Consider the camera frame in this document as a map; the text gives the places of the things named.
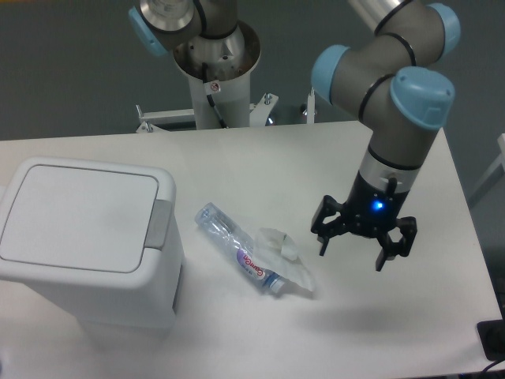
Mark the black device at table edge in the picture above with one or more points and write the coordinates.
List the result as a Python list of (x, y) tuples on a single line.
[(491, 334)]

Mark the white push-lid trash can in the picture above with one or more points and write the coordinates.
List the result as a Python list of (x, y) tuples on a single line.
[(99, 240)]

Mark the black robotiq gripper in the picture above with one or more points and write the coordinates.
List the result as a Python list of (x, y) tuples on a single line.
[(370, 212)]

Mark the crumpled clear plastic wrapper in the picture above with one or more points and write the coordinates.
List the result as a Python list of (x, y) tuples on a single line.
[(277, 251)]

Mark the white metal base frame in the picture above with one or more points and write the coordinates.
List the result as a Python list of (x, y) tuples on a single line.
[(215, 106)]

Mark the crushed clear plastic water bottle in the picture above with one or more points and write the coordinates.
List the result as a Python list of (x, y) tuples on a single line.
[(237, 246)]

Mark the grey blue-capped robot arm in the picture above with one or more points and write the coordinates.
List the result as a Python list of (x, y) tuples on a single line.
[(387, 85)]

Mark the white metal frame right edge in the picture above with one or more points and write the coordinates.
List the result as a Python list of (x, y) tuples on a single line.
[(490, 177)]

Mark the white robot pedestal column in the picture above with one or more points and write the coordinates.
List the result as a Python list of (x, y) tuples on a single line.
[(230, 60)]

